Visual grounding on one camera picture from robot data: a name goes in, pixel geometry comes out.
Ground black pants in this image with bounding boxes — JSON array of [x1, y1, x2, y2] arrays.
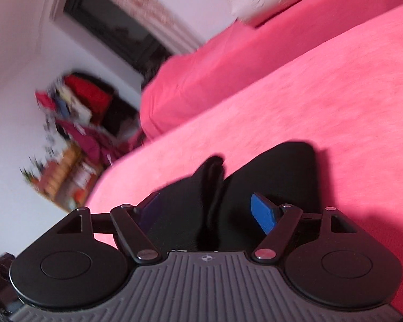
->
[[137, 142, 321, 254]]

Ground hanging clothes pile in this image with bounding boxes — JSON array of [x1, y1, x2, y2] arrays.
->
[[35, 71, 146, 166]]

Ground wooden shelf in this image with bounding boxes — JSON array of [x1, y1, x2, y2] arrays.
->
[[20, 143, 103, 213]]

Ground dark window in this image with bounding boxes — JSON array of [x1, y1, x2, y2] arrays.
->
[[64, 0, 171, 79]]

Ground floral beige curtain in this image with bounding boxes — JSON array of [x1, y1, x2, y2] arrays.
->
[[111, 0, 203, 54]]

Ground pink bed blanket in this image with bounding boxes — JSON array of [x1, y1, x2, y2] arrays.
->
[[88, 0, 403, 311]]

